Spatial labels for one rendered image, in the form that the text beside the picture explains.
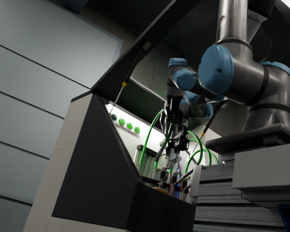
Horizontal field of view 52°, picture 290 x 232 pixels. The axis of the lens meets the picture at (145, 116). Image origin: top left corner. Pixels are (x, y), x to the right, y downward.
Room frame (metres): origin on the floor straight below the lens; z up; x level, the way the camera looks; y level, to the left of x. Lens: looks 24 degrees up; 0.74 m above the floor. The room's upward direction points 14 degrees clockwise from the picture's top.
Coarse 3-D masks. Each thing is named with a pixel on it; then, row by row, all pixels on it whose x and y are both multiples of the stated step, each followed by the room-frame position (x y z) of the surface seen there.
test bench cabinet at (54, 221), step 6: (54, 222) 1.44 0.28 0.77; (60, 222) 1.39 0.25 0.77; (66, 222) 1.35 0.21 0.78; (72, 222) 1.31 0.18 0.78; (78, 222) 1.27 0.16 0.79; (84, 222) 1.24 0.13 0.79; (48, 228) 1.47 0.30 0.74; (54, 228) 1.42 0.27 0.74; (60, 228) 1.38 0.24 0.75; (66, 228) 1.34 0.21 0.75; (72, 228) 1.30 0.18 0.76; (78, 228) 1.26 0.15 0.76; (84, 228) 1.22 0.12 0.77; (90, 228) 1.19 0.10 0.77; (96, 228) 1.16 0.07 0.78; (102, 228) 1.13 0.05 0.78; (108, 228) 1.10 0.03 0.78; (114, 228) 1.07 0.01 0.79
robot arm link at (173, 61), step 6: (174, 60) 0.98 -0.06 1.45; (180, 60) 0.97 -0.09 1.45; (186, 60) 0.99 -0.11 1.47; (168, 66) 1.02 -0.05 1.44; (174, 66) 0.99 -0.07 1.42; (186, 66) 1.00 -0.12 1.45; (168, 72) 1.03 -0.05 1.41; (168, 78) 1.04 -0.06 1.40; (168, 84) 1.06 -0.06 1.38; (174, 84) 1.04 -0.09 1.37
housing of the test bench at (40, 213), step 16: (80, 96) 1.61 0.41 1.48; (80, 112) 1.55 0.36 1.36; (64, 128) 1.66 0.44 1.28; (80, 128) 1.49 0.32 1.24; (64, 144) 1.60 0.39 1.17; (64, 160) 1.54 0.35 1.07; (48, 176) 1.65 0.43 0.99; (64, 176) 1.49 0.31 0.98; (48, 192) 1.59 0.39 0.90; (32, 208) 1.70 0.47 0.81; (48, 208) 1.53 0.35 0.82; (32, 224) 1.63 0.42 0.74
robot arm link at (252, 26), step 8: (256, 0) 0.71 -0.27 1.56; (264, 0) 0.70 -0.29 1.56; (272, 0) 0.70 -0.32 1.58; (248, 8) 0.74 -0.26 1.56; (256, 8) 0.73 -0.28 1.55; (264, 8) 0.72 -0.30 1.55; (272, 8) 0.73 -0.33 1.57; (248, 16) 0.76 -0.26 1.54; (256, 16) 0.75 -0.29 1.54; (264, 16) 0.74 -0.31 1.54; (248, 24) 0.77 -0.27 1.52; (256, 24) 0.77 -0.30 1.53; (248, 32) 0.79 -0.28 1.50; (248, 40) 0.82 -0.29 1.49; (208, 96) 0.99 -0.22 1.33; (216, 96) 0.98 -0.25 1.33
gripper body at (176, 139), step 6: (180, 126) 1.35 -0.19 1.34; (180, 132) 1.35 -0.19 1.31; (174, 138) 1.36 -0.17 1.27; (180, 138) 1.35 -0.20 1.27; (186, 138) 1.36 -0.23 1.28; (174, 144) 1.37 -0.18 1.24; (180, 144) 1.34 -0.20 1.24; (186, 144) 1.36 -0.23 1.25; (174, 150) 1.41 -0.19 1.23; (180, 150) 1.40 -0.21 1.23
